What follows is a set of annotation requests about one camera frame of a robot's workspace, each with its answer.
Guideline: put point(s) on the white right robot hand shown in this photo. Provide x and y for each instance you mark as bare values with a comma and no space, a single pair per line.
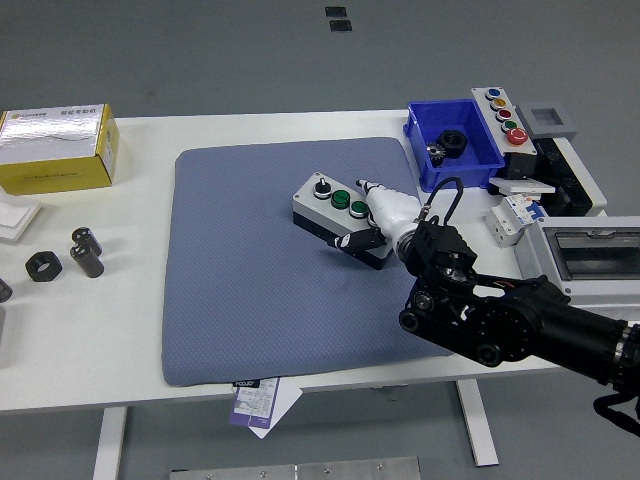
395,210

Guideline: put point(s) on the grey four-control button box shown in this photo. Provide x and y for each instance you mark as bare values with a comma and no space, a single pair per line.
305,200

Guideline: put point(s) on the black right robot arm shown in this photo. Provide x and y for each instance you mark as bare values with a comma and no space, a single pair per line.
505,320

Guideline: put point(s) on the grey five-button control box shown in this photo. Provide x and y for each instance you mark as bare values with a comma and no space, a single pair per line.
517,135

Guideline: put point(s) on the small metal gear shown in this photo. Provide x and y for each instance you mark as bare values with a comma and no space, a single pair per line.
436,154

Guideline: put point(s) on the large black hex nut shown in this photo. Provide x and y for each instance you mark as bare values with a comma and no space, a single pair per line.
32,270
442,145

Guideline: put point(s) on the blue plastic bin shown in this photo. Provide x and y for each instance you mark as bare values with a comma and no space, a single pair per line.
425,120

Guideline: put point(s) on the white circuit breaker blue lever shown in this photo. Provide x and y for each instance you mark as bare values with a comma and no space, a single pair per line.
505,220

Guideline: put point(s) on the blue-grey padded mat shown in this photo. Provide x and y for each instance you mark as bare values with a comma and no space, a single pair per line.
250,300

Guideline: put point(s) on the dark floor outlet plate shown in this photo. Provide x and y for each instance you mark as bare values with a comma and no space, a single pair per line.
336,11
340,26

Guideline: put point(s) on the grey distribution box clear cover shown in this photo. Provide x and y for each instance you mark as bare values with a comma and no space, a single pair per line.
590,250

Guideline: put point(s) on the white paper card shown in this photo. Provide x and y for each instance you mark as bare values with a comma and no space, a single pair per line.
287,400

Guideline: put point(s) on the white table leg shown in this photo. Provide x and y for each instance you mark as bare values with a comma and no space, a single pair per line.
475,425
110,445

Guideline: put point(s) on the purple and white mat tag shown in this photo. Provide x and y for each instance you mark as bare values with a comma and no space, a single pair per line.
252,405

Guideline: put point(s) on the black cylindrical capacitor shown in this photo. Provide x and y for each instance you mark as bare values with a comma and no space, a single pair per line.
87,262
85,236

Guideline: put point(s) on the yellow and silver cardboard box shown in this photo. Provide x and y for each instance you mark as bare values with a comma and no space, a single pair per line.
50,170

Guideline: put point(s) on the white wall switch panel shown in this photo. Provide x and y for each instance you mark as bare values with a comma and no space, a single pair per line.
520,187

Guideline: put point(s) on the black and white rail device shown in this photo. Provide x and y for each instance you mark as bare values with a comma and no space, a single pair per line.
555,165

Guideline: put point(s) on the grey square frame box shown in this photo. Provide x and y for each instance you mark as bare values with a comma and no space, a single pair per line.
567,127

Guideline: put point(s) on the grey metal base plate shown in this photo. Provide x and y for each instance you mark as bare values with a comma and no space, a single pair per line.
300,472

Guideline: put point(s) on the white square switch plate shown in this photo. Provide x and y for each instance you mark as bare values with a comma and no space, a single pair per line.
15,220

